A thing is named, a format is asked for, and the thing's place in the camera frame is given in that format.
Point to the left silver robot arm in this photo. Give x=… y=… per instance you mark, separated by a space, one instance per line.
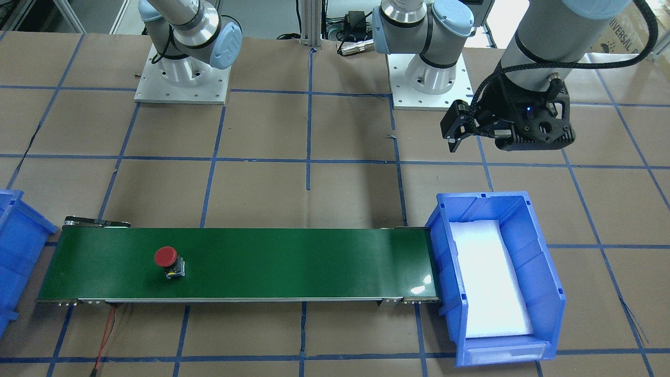
x=551 y=37

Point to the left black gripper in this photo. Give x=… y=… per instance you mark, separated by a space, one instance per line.
x=501 y=107

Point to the blue bin with buttons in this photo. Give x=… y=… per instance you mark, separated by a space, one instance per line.
x=538 y=279

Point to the cardboard box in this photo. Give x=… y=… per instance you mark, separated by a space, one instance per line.
x=627 y=32

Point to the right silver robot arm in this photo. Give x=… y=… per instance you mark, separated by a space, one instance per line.
x=191 y=40

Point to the silver cylindrical connector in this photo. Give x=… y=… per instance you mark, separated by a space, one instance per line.
x=356 y=48

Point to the aluminium frame post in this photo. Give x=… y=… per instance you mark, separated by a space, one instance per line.
x=311 y=17

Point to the black power adapter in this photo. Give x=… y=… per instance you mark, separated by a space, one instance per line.
x=355 y=22

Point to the blue bin at belt end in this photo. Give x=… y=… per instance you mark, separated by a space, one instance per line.
x=24 y=232

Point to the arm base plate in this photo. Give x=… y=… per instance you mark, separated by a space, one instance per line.
x=418 y=86
x=185 y=81

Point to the white foam pad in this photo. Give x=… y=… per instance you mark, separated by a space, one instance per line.
x=495 y=303

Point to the green conveyor belt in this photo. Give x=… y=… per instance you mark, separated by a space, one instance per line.
x=113 y=264

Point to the red push button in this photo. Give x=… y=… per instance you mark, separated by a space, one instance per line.
x=173 y=264

